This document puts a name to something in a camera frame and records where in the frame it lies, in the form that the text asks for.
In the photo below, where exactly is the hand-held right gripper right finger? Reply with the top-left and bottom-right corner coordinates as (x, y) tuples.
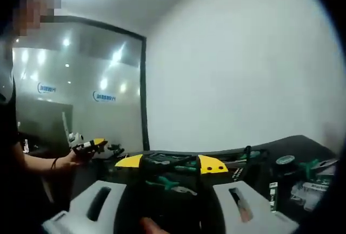
(195, 153), (301, 234)

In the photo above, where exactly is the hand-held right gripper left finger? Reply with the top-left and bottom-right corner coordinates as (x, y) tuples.
(42, 153), (148, 234)

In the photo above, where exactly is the small green-label tool box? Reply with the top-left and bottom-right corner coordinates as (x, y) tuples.
(268, 180), (280, 213)

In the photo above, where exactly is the black toolbox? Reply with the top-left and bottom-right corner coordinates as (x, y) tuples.
(104, 135), (340, 220)

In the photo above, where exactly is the grey tool packet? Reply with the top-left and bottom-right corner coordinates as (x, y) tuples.
(290, 173), (336, 210)

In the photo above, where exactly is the black tape roll tool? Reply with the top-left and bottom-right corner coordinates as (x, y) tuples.
(275, 154), (298, 176)

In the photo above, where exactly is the green-handled cutter pliers tool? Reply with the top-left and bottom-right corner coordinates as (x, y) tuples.
(298, 158), (339, 178)

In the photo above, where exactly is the green-handled screwdriver tool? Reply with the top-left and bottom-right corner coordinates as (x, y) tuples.
(174, 163), (198, 172)

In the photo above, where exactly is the person's left hand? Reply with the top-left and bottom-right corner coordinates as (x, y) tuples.
(63, 149), (94, 166)

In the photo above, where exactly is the person's right hand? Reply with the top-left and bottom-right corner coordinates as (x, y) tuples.
(140, 216), (164, 234)

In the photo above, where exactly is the black and green table object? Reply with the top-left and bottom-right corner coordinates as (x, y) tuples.
(107, 143), (125, 157)

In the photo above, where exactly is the blue logo sticker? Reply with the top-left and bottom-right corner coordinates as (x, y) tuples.
(37, 82), (58, 95)
(92, 90), (117, 103)

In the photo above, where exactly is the person's black shirt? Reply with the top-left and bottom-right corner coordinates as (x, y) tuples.
(0, 39), (26, 234)

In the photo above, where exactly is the black-framed glass partition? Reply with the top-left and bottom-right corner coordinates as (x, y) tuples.
(12, 15), (151, 151)

